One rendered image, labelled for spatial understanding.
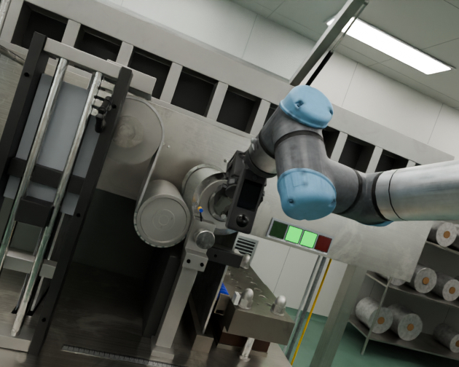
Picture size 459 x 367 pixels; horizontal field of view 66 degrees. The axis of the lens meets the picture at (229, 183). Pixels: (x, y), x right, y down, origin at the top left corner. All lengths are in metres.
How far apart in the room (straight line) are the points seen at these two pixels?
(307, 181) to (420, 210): 0.15
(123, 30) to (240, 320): 0.86
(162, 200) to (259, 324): 0.37
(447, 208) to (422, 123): 4.10
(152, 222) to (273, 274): 3.22
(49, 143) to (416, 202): 0.59
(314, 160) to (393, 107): 3.88
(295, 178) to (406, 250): 1.09
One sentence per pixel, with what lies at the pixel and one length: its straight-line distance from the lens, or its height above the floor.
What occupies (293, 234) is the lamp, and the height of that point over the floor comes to 1.18.
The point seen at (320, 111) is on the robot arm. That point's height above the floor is 1.46.
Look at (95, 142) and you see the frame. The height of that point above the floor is 1.30.
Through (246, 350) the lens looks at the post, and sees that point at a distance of 0.96.
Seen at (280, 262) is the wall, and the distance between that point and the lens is 3.95.
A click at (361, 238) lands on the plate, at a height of 1.24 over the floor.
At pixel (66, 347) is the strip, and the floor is 0.90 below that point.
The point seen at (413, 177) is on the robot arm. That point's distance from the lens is 0.52.
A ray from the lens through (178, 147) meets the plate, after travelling 1.11.
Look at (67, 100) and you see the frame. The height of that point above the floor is 1.35.
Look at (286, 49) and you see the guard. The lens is 1.17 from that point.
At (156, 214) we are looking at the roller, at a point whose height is 1.18.
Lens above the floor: 1.34
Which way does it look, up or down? 3 degrees down
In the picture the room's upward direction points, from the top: 19 degrees clockwise
